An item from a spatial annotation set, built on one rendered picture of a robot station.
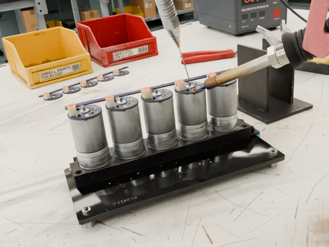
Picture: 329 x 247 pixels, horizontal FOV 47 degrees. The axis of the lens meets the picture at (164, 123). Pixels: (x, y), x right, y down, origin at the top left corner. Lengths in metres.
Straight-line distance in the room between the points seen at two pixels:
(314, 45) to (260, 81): 0.14
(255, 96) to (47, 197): 0.22
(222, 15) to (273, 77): 0.35
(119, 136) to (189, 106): 0.06
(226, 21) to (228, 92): 0.44
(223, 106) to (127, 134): 0.08
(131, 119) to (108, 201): 0.06
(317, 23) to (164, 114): 0.12
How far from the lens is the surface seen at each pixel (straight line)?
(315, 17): 0.24
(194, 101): 0.29
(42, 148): 0.39
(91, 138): 0.28
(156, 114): 0.28
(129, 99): 0.29
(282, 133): 0.36
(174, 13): 0.25
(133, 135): 0.28
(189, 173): 0.28
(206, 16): 0.81
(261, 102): 0.39
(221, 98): 0.30
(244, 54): 0.40
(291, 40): 0.26
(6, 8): 2.66
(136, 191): 0.27
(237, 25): 0.72
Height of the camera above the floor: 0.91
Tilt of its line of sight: 25 degrees down
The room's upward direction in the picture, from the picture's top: 6 degrees counter-clockwise
